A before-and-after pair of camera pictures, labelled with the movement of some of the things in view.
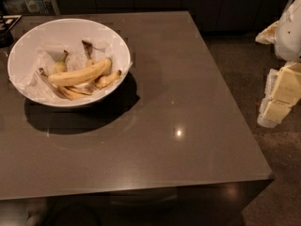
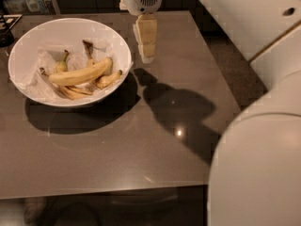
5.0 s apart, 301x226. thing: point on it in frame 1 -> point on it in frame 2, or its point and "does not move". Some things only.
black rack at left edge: [7, 22] does not move
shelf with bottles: [27, 0] does not move
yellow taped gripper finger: [282, 91] -> [145, 36]
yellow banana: [97, 69] does not move
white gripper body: [289, 35] -> [141, 0]
